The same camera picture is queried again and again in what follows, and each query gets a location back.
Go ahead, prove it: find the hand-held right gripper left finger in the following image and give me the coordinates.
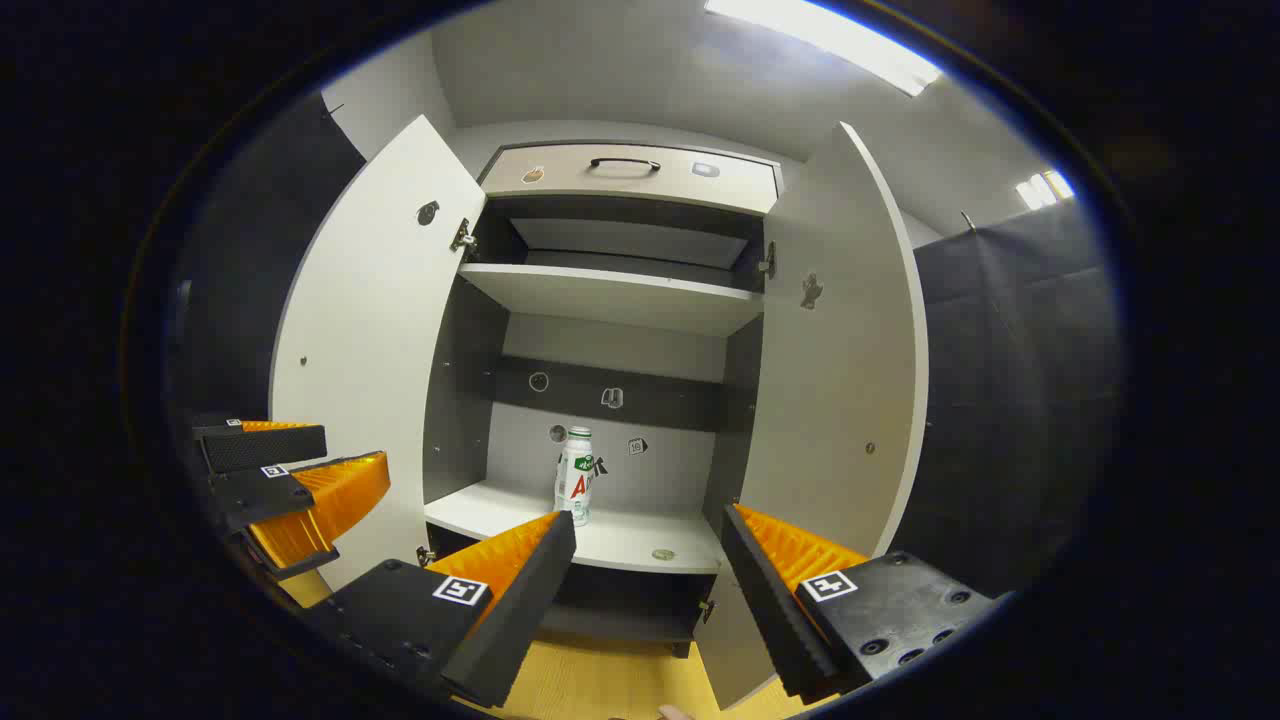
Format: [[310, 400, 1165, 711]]
[[300, 510, 578, 709]]

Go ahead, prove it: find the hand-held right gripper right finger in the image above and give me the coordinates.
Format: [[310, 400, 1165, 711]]
[[720, 503, 1001, 706]]

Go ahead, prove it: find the white plastic bottle green label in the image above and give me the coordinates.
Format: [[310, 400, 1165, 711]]
[[554, 426, 596, 527]]

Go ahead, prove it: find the white cabinet door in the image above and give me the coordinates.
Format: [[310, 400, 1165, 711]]
[[270, 115, 488, 591], [695, 122, 929, 711]]

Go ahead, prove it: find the white and grey cabinet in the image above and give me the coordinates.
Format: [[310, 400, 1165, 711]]
[[420, 140, 786, 661]]

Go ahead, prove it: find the grey cabinet base board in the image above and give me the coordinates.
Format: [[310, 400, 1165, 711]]
[[545, 598, 701, 649]]

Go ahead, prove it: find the white cabinet shelf board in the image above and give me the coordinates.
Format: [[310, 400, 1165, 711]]
[[458, 262, 766, 338], [424, 482, 726, 575]]

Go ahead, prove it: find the white cabinet drawer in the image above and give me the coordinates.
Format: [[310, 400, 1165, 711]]
[[478, 143, 783, 215]]

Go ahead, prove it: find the black backdrop cloth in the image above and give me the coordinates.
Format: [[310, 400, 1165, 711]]
[[170, 90, 366, 426], [890, 195, 1126, 591]]

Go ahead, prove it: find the small ceiling light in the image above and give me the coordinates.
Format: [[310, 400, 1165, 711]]
[[1015, 170, 1076, 211]]

